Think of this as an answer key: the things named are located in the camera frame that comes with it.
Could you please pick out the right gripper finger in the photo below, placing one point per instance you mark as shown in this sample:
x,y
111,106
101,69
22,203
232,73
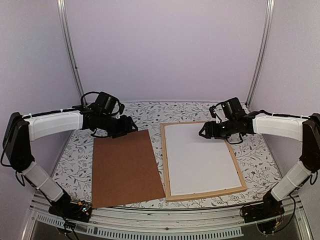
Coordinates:
x,y
205,128
207,135

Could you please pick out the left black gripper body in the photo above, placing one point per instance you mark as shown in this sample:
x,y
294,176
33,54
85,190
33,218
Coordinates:
x,y
115,128

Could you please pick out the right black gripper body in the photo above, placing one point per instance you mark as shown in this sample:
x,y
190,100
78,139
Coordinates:
x,y
221,132

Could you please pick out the books and cat photo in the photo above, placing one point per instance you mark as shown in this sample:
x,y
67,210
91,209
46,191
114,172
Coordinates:
x,y
196,164

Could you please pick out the brown backing board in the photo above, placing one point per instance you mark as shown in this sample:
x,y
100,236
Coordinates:
x,y
124,171

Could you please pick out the wooden picture frame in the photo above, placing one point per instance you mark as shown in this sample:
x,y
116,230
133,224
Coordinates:
x,y
188,197

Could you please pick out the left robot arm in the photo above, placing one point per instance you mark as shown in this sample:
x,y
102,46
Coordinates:
x,y
105,113

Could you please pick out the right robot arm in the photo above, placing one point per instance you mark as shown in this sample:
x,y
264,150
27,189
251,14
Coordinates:
x,y
305,129

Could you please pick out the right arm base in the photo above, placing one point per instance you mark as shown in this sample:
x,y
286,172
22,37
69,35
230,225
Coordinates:
x,y
267,216

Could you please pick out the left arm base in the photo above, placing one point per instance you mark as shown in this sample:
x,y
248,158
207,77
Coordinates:
x,y
79,211

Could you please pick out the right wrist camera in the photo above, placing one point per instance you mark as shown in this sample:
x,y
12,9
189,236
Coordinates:
x,y
214,114

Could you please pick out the front aluminium rail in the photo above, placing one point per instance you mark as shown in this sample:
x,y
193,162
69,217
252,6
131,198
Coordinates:
x,y
123,223

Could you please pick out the left aluminium post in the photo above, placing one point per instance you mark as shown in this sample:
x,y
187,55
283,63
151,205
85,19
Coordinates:
x,y
61,6

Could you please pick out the aluminium post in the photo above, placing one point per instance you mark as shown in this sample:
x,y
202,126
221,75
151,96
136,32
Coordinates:
x,y
61,6
269,12

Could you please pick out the right aluminium post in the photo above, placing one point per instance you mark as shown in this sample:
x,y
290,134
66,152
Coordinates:
x,y
269,12

